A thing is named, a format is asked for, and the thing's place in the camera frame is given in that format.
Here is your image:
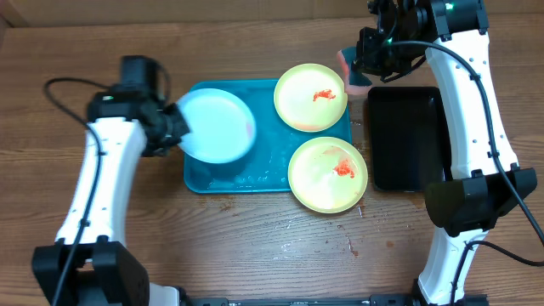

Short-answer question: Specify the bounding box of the light blue plate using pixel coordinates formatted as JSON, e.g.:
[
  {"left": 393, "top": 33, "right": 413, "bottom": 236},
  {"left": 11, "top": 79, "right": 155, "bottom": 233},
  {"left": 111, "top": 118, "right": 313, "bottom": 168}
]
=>
[{"left": 177, "top": 88, "right": 257, "bottom": 164}]

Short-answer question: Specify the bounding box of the pink green sponge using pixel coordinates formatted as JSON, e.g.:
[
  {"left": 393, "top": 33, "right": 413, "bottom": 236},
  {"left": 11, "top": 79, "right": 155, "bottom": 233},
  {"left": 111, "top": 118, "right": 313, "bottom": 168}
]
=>
[{"left": 337, "top": 47, "right": 372, "bottom": 96}]

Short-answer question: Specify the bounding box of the yellow plate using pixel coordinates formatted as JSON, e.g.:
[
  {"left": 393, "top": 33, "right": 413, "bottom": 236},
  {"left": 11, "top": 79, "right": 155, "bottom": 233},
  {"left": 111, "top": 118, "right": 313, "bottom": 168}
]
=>
[
  {"left": 288, "top": 137, "right": 369, "bottom": 214},
  {"left": 274, "top": 63, "right": 348, "bottom": 133}
]

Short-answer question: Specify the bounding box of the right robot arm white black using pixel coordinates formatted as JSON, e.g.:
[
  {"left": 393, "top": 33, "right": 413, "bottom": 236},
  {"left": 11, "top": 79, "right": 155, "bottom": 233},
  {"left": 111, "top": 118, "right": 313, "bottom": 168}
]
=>
[{"left": 338, "top": 0, "right": 537, "bottom": 305}]

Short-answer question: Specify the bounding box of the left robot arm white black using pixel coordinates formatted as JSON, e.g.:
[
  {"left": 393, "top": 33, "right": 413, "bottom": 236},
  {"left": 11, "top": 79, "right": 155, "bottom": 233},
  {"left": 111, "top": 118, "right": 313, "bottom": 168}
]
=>
[{"left": 31, "top": 92, "right": 188, "bottom": 305}]

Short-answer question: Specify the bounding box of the teal plastic tray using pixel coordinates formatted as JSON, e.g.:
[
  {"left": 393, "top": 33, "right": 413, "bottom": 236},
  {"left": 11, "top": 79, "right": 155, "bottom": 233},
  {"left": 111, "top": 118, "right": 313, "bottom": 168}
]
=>
[{"left": 184, "top": 79, "right": 352, "bottom": 194}]

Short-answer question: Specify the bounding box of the black tray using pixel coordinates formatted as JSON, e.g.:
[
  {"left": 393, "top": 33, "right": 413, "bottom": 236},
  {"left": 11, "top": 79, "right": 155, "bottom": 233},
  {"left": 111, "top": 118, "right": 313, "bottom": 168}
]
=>
[{"left": 368, "top": 87, "right": 451, "bottom": 192}]

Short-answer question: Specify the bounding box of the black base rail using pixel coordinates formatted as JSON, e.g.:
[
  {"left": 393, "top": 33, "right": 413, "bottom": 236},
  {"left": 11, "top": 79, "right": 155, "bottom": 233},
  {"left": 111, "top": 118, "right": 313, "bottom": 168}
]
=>
[{"left": 186, "top": 292, "right": 490, "bottom": 306}]

